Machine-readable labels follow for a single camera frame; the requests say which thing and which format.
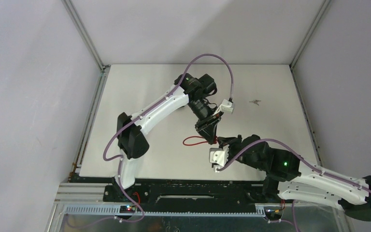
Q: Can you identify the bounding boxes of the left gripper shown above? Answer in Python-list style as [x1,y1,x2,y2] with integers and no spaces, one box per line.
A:
[187,99,224,145]

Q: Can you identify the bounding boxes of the red cable lock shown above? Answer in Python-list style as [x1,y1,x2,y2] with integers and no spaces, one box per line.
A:
[182,136,218,146]

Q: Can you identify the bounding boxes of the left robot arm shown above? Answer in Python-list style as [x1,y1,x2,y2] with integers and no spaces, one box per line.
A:
[114,73,222,201]

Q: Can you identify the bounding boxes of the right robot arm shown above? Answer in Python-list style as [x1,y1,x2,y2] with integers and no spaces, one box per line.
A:
[209,135,371,221]

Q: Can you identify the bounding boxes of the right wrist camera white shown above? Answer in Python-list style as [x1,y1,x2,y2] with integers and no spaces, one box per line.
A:
[209,145,231,173]

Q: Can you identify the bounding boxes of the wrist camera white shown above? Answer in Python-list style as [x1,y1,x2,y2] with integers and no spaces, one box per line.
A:
[213,99,235,115]
[209,145,231,173]

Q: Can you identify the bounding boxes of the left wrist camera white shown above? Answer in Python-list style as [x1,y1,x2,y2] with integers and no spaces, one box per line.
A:
[213,99,235,115]

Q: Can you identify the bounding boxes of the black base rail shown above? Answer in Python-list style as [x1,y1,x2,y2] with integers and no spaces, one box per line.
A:
[102,174,293,215]

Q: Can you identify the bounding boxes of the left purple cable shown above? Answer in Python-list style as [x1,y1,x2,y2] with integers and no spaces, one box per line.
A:
[102,53,235,223]

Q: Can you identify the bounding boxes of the purple cable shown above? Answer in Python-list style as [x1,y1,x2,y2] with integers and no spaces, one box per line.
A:
[102,53,235,223]
[217,138,371,232]

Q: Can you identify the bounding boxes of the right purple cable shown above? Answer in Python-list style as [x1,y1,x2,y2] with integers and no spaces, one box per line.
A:
[217,138,371,232]

